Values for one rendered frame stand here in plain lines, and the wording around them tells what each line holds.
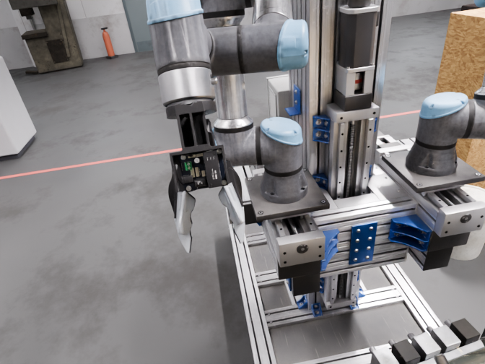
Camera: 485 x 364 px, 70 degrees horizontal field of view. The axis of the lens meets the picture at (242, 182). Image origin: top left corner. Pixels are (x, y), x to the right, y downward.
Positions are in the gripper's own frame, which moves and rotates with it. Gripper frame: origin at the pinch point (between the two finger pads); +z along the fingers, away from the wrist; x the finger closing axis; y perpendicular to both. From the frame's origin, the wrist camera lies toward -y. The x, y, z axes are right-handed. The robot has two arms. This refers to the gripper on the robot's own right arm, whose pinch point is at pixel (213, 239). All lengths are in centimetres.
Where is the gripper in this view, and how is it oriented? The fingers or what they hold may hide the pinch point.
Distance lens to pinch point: 53.7
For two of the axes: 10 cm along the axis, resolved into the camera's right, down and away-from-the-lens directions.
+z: 1.6, 9.8, 0.9
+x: 9.8, -1.6, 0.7
